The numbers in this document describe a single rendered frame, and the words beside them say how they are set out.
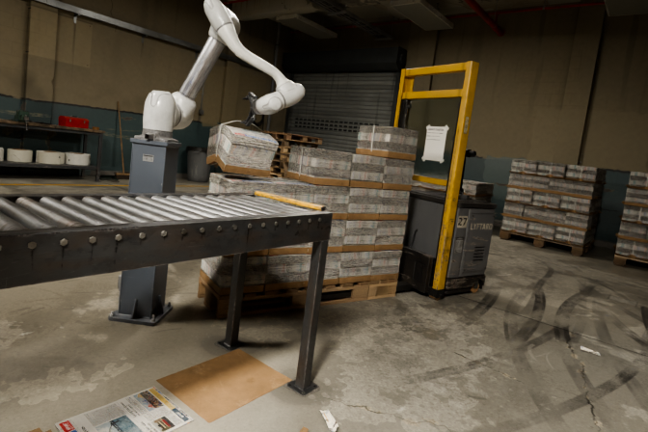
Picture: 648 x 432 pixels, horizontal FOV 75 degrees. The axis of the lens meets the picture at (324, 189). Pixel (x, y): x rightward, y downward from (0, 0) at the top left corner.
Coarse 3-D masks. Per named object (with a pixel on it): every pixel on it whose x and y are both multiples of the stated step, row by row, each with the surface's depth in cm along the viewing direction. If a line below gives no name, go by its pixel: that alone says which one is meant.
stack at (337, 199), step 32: (224, 192) 250; (288, 192) 264; (320, 192) 277; (352, 192) 292; (352, 224) 296; (256, 256) 259; (288, 256) 271; (352, 256) 301; (288, 288) 276; (352, 288) 305
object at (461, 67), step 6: (438, 66) 341; (444, 66) 336; (450, 66) 330; (456, 66) 326; (462, 66) 321; (408, 72) 368; (414, 72) 362; (420, 72) 356; (426, 72) 351; (432, 72) 345; (438, 72) 341; (444, 72) 338; (450, 72) 335
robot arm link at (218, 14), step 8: (208, 0) 225; (216, 0) 225; (208, 8) 224; (216, 8) 224; (224, 8) 226; (208, 16) 226; (216, 16) 223; (224, 16) 224; (232, 16) 235; (216, 24) 225
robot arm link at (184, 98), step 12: (216, 36) 240; (204, 48) 243; (216, 48) 243; (204, 60) 243; (216, 60) 248; (192, 72) 244; (204, 72) 246; (192, 84) 245; (180, 96) 244; (192, 96) 248; (180, 108) 244; (192, 108) 249; (180, 120) 244; (192, 120) 259
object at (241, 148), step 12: (228, 132) 241; (240, 132) 240; (252, 132) 250; (228, 144) 239; (240, 144) 237; (252, 144) 241; (264, 144) 244; (276, 144) 248; (228, 156) 237; (240, 156) 241; (252, 156) 245; (264, 156) 249; (252, 168) 248; (264, 168) 252
